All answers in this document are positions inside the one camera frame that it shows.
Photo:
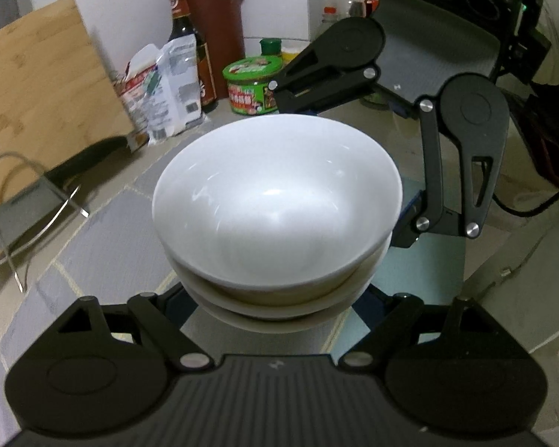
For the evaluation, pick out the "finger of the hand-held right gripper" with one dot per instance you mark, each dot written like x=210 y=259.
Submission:
x=411 y=209
x=307 y=93

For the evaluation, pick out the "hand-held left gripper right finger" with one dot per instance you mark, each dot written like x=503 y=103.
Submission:
x=370 y=312

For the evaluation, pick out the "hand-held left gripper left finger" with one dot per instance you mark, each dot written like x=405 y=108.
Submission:
x=179 y=309

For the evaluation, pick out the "pale yellow container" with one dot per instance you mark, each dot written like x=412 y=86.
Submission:
x=293 y=56

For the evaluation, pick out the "green lidded food tub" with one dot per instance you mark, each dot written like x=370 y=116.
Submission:
x=249 y=88

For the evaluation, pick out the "green cap bottle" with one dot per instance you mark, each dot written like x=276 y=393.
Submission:
x=271 y=46

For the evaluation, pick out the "brown knife block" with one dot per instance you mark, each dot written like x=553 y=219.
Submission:
x=223 y=32

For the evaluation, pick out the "grey teal printed mat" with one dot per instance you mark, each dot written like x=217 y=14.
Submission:
x=107 y=223

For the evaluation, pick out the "clear plastic food packet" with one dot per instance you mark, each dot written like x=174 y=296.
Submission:
x=177 y=88

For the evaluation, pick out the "dark sauce bottle red label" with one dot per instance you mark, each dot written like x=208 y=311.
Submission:
x=186 y=32

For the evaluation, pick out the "red white food bag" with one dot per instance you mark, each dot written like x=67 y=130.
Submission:
x=137 y=98

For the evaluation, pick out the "bamboo cutting board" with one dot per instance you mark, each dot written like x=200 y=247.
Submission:
x=37 y=93

